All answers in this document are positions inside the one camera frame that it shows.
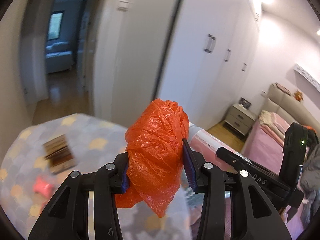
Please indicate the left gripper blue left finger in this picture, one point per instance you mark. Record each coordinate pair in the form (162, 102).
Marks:
(125, 180)

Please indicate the pink clay piece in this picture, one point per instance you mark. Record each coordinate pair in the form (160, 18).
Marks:
(43, 187)

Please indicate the white wall shelf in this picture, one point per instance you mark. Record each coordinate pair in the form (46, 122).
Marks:
(307, 76)

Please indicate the picture frame on nightstand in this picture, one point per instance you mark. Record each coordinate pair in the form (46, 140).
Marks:
(244, 103)

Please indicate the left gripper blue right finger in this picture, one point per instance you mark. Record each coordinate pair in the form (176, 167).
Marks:
(190, 166)

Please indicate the orange plastic bag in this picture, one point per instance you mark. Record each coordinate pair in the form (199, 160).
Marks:
(154, 147)

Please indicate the pink bed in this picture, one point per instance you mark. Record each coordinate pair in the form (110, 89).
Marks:
(260, 147)

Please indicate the pink yogurt drink bottle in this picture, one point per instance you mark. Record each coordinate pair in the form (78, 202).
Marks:
(205, 143)

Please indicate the orange plush toy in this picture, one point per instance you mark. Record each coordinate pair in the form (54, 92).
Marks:
(298, 95)

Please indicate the beige headboard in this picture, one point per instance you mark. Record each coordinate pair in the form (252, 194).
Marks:
(288, 108)

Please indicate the beige nightstand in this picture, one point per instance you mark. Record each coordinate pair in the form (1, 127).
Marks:
(240, 118)

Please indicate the brown cardboard box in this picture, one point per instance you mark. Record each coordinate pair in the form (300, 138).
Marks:
(59, 155)

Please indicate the white wardrobe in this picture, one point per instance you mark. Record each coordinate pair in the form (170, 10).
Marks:
(197, 72)

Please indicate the folded pink blankets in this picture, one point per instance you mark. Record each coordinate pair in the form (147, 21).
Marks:
(274, 125)

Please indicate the bed in far room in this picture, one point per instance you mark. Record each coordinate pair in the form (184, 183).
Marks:
(58, 57)

